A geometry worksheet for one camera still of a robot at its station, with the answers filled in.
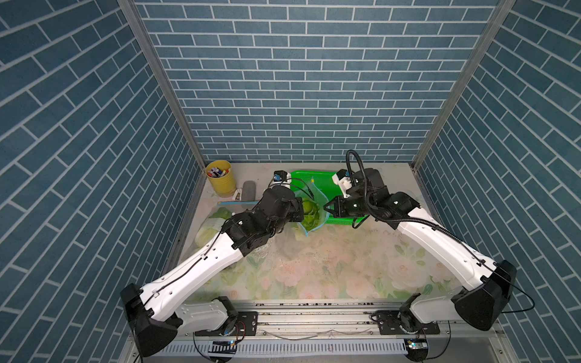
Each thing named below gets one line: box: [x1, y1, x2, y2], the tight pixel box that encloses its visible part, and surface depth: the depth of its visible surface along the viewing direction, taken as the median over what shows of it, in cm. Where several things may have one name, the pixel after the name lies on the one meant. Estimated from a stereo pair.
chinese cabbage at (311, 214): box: [301, 199, 321, 231], surface depth 77 cm
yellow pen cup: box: [205, 159, 237, 198], surface depth 104 cm
